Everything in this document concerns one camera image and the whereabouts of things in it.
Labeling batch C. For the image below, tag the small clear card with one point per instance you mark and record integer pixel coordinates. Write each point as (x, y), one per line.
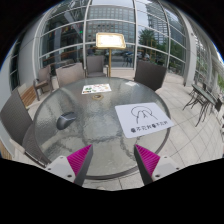
(130, 83)

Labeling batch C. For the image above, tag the gold menu stand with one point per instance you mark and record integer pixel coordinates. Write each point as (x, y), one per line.
(110, 40)

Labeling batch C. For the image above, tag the grey wicker chair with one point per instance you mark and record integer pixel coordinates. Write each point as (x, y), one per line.
(70, 75)
(95, 65)
(43, 76)
(15, 120)
(150, 75)

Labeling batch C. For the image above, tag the dark folding table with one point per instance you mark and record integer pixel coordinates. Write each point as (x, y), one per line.
(203, 95)

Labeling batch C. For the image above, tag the wooden slatted bench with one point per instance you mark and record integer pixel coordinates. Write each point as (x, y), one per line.
(28, 96)

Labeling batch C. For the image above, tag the colourful picture menu card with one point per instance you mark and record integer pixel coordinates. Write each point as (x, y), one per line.
(96, 88)

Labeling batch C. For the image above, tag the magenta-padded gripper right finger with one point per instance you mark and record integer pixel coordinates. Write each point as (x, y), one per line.
(148, 160)

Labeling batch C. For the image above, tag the dark grey computer mouse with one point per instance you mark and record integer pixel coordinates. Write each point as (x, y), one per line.
(66, 120)

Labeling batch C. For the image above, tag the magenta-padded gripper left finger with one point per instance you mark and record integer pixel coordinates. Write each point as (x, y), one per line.
(77, 160)

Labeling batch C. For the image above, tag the white printed mouse pad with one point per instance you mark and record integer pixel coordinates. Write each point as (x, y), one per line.
(143, 128)

